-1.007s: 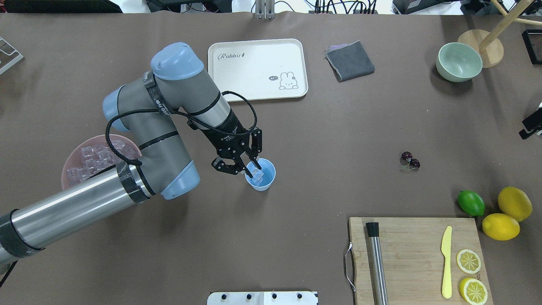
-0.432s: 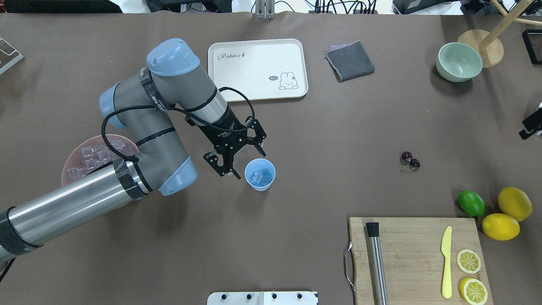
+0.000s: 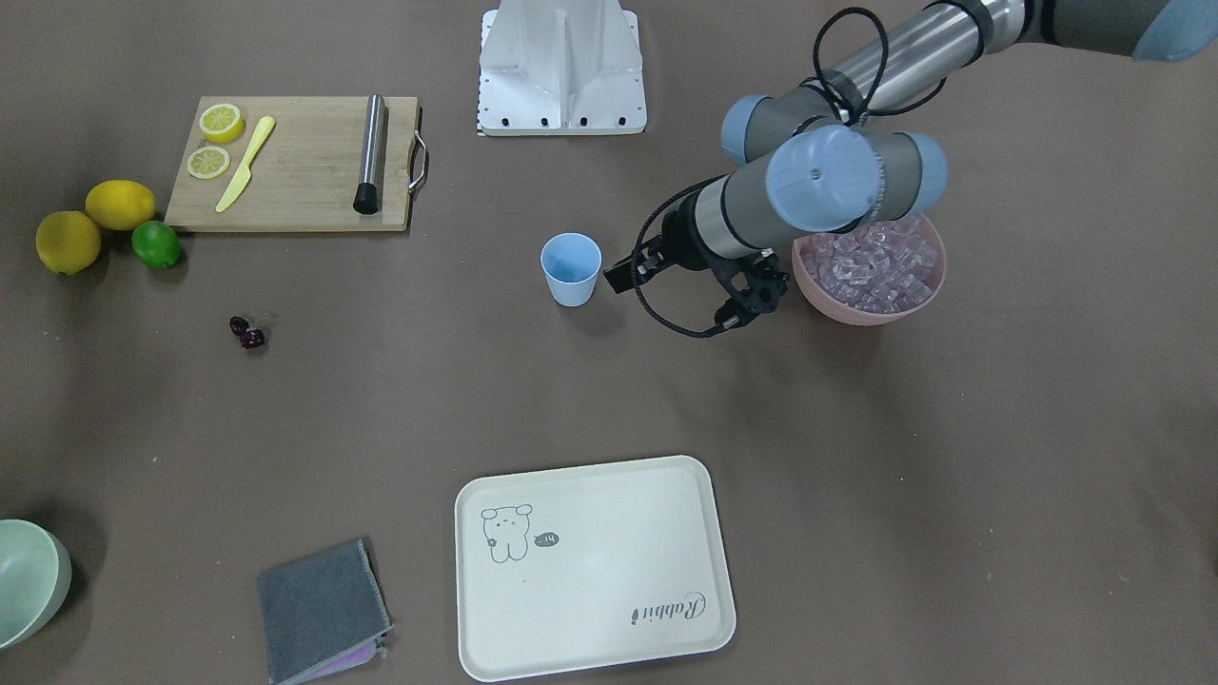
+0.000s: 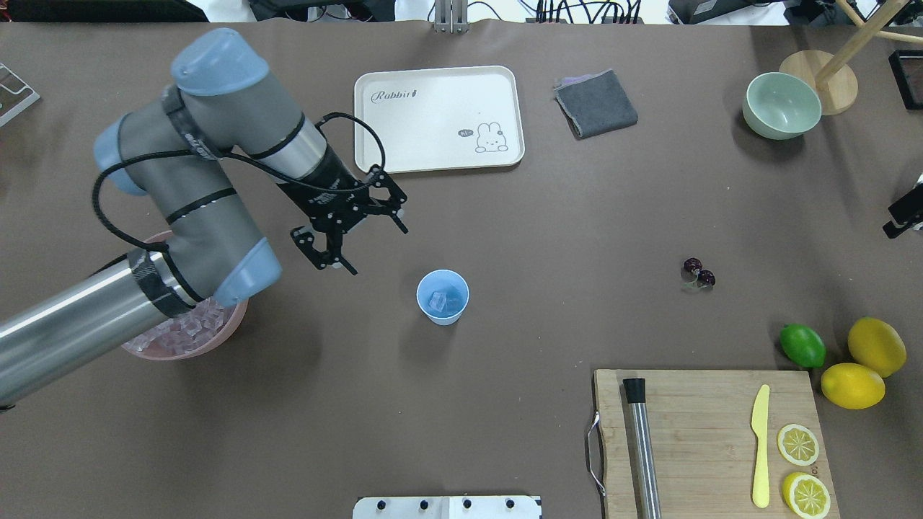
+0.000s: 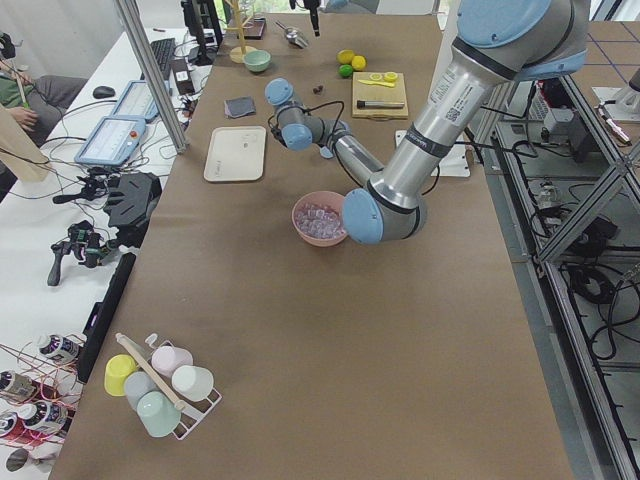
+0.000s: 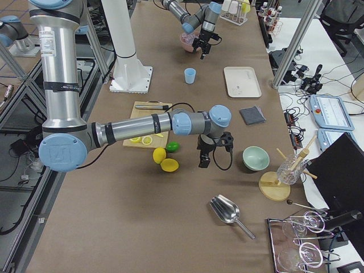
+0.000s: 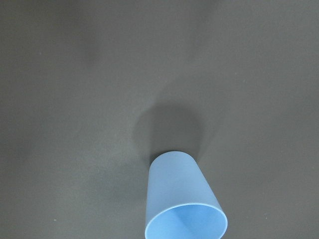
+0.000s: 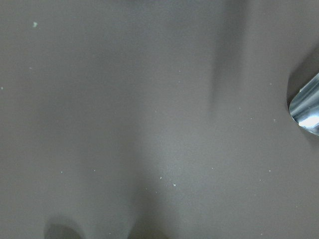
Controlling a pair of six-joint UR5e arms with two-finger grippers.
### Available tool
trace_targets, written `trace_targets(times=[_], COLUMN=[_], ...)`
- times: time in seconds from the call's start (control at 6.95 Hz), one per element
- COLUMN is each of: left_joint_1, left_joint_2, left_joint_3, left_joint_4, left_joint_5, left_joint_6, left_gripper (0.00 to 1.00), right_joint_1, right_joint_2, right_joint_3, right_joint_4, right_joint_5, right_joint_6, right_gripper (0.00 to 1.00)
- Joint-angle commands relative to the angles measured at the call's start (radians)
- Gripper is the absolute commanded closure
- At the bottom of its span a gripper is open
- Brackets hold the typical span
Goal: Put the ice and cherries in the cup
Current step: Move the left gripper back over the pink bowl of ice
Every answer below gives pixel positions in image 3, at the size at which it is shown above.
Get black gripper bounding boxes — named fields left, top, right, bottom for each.
left=603, top=205, right=789, bottom=329

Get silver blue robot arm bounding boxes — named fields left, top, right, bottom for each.
left=603, top=1, right=1217, bottom=339

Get light blue plastic cup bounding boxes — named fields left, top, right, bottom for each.
left=540, top=232, right=603, bottom=307

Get pink bowl of ice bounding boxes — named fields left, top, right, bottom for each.
left=790, top=213, right=948, bottom=325

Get dark red cherries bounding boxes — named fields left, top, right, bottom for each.
left=227, top=312, right=276, bottom=350

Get steel black-tipped muddler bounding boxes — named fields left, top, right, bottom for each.
left=352, top=94, right=390, bottom=216

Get cream rabbit serving tray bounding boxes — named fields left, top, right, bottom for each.
left=454, top=455, right=737, bottom=683

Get wooden cutting board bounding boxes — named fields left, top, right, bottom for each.
left=164, top=95, right=428, bottom=233

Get yellow plastic knife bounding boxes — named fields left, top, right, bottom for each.
left=214, top=115, right=276, bottom=213

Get lemon half slice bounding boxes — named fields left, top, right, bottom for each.
left=197, top=104, right=246, bottom=145

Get grey folded cloth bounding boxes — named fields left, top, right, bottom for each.
left=255, top=538, right=393, bottom=684

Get green lime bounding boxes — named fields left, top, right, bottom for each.
left=130, top=219, right=183, bottom=269

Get yellow lemon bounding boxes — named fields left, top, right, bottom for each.
left=35, top=211, right=104, bottom=275
left=86, top=179, right=157, bottom=232

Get mint green bowl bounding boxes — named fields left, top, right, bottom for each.
left=1, top=519, right=72, bottom=648

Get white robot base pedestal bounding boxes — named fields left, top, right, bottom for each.
left=476, top=1, right=648, bottom=137

